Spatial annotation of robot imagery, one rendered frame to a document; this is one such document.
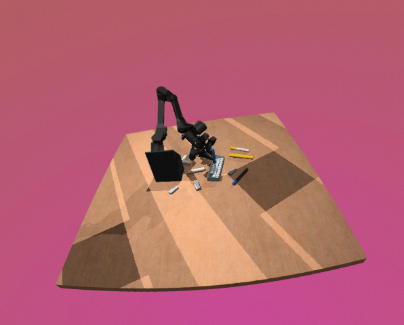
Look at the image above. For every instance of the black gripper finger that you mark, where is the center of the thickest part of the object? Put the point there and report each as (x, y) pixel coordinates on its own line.
(209, 149)
(204, 154)

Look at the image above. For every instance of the grey letter keyboard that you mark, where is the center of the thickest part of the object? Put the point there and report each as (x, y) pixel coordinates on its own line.
(215, 172)

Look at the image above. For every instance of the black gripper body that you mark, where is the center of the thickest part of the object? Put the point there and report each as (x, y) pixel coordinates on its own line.
(196, 151)

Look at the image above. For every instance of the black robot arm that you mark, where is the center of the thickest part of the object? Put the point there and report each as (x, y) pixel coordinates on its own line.
(189, 131)

